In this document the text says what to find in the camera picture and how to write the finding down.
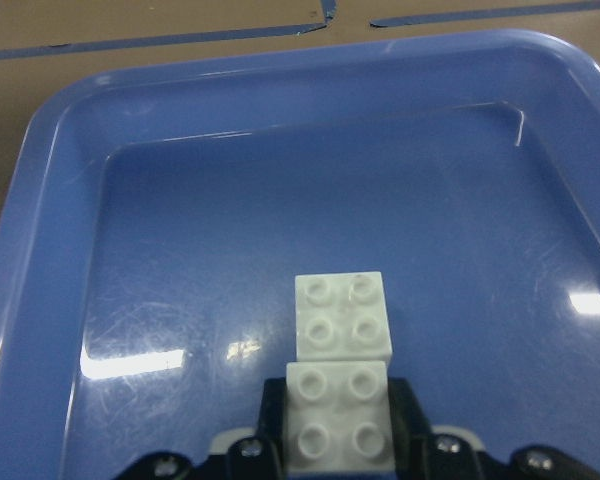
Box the white block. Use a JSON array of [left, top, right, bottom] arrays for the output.
[[295, 271, 393, 363], [283, 360, 395, 475]]

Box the blue plastic tray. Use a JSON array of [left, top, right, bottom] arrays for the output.
[[0, 30, 600, 479]]

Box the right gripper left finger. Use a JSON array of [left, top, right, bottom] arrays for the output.
[[117, 378, 286, 479]]

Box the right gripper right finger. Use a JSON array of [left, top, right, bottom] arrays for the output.
[[388, 377, 600, 479]]

